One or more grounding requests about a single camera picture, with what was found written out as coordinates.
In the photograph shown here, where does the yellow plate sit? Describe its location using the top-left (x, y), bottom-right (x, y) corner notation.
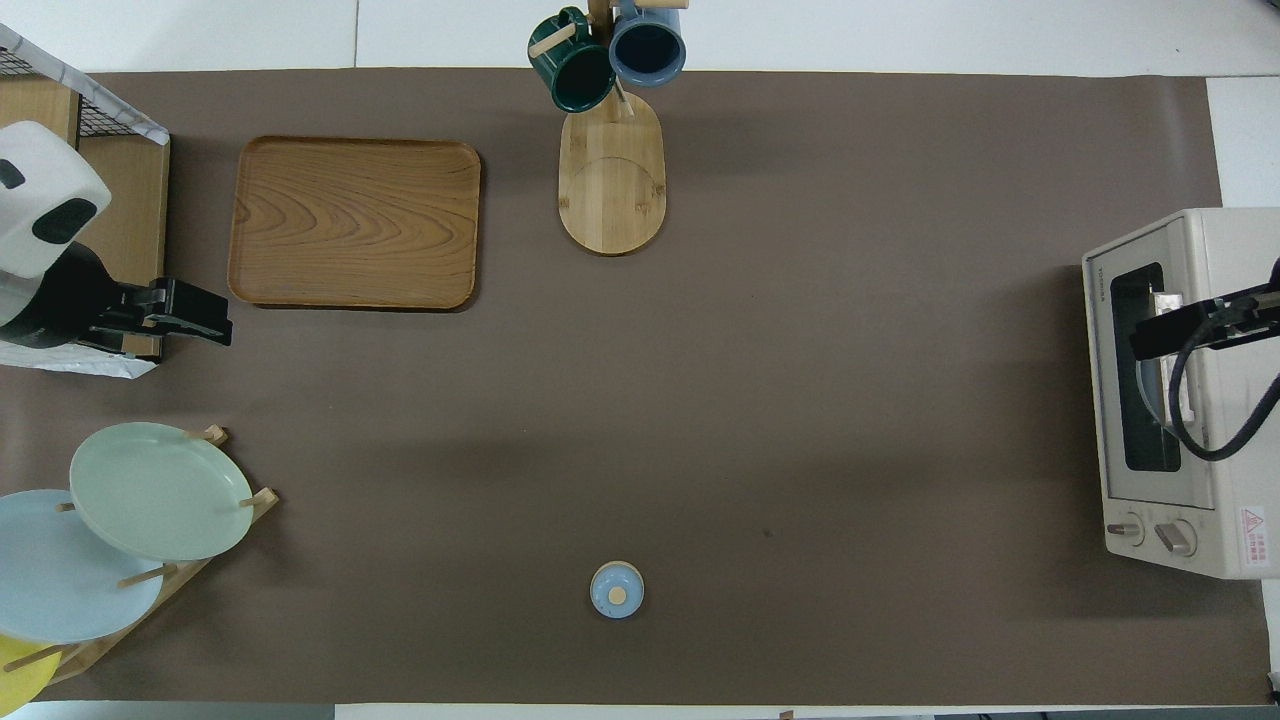
top-left (0, 633), bottom-right (62, 714)

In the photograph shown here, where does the wire basket wooden shelf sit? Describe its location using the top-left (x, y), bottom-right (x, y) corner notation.
top-left (0, 22), bottom-right (172, 380)

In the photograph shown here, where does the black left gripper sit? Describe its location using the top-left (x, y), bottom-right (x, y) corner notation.
top-left (92, 278), bottom-right (234, 354)

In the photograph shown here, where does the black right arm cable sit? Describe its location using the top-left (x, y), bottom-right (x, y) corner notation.
top-left (1168, 325), bottom-right (1280, 463)

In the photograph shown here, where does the blue mug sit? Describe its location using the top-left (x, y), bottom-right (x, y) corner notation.
top-left (608, 0), bottom-right (688, 88)

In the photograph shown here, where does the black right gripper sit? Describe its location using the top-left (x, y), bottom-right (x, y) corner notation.
top-left (1130, 283), bottom-right (1280, 363)

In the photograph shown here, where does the dark green mug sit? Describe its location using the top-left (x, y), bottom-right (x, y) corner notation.
top-left (528, 7), bottom-right (618, 114)

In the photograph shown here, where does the pale green plate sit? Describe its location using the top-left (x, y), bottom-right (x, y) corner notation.
top-left (69, 421), bottom-right (256, 563)

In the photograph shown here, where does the wooden mug tree stand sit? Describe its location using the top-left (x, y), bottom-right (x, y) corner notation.
top-left (528, 0), bottom-right (691, 257)

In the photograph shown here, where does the brown table mat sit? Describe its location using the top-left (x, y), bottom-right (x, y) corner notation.
top-left (0, 67), bottom-right (1273, 707)

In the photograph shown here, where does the wooden plate rack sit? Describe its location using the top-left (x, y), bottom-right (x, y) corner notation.
top-left (0, 424), bottom-right (280, 691)

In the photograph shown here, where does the cream toaster oven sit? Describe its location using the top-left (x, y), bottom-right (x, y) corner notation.
top-left (1082, 207), bottom-right (1280, 580)

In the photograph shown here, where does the wooden tray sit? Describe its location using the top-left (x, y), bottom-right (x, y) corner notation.
top-left (227, 136), bottom-right (483, 311)

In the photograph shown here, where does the light blue racked plate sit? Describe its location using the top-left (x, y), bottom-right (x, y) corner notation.
top-left (0, 488), bottom-right (167, 646)

